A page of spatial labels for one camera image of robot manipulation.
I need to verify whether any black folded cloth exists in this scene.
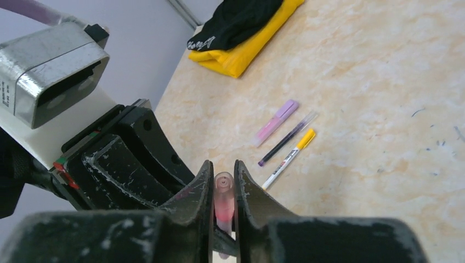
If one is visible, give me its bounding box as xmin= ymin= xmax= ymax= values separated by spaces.
xmin=186 ymin=0 xmax=283 ymax=52

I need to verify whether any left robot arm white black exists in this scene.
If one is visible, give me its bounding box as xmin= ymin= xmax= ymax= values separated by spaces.
xmin=1 ymin=100 xmax=194 ymax=218

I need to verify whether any yellow folded cloth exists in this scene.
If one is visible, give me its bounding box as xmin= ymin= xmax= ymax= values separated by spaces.
xmin=188 ymin=1 xmax=303 ymax=78

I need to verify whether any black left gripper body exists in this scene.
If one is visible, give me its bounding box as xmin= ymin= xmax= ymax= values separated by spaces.
xmin=54 ymin=99 xmax=160 ymax=210

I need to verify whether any pink pen cap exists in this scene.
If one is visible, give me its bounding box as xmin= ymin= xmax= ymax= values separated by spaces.
xmin=213 ymin=171 xmax=235 ymax=235

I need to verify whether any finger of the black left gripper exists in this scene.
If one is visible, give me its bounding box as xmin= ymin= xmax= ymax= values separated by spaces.
xmin=116 ymin=107 xmax=195 ymax=193
xmin=65 ymin=134 xmax=176 ymax=210

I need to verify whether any dark purple gel pen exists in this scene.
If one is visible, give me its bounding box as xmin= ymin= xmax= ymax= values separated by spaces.
xmin=258 ymin=111 xmax=318 ymax=167

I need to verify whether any pink highlighter pen body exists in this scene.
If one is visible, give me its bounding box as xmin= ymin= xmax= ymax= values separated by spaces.
xmin=252 ymin=99 xmax=299 ymax=147

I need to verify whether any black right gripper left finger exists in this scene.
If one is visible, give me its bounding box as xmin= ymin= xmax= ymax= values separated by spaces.
xmin=1 ymin=161 xmax=213 ymax=262

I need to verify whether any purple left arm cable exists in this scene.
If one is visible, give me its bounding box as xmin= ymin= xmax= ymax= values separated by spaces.
xmin=0 ymin=0 xmax=66 ymax=27

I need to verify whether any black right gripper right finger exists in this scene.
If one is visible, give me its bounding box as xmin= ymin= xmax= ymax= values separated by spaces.
xmin=234 ymin=160 xmax=428 ymax=262

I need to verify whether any yellow pen cap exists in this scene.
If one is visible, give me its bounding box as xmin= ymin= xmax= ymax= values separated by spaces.
xmin=296 ymin=129 xmax=316 ymax=150

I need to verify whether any white rainbow marker pen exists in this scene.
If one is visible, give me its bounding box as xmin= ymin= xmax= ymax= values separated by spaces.
xmin=262 ymin=147 xmax=301 ymax=191

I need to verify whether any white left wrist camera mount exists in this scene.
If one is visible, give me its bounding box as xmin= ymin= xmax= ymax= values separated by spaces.
xmin=1 ymin=22 xmax=115 ymax=169

